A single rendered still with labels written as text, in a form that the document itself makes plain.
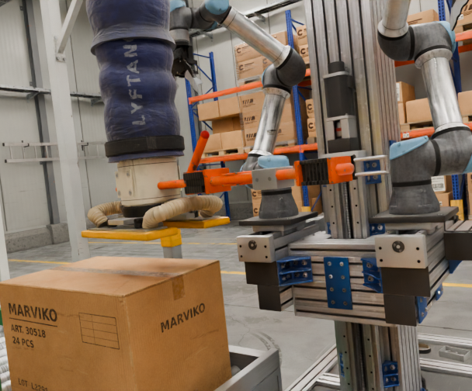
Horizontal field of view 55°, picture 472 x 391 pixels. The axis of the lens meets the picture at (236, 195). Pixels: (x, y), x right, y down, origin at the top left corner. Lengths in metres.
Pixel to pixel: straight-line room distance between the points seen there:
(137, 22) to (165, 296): 0.74
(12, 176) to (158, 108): 9.84
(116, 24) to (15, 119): 10.00
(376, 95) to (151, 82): 0.82
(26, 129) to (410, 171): 10.37
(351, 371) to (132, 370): 0.90
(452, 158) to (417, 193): 0.15
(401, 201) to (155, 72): 0.82
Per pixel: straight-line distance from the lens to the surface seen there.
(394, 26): 1.62
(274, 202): 1.67
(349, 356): 1.82
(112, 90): 1.30
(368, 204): 1.69
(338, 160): 0.88
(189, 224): 1.29
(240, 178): 1.02
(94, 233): 1.35
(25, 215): 11.12
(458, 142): 1.53
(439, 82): 1.63
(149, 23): 1.31
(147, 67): 1.29
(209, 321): 1.44
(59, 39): 4.57
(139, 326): 1.22
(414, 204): 1.47
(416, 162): 1.48
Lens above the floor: 1.22
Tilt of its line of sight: 3 degrees down
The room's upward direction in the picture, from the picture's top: 6 degrees counter-clockwise
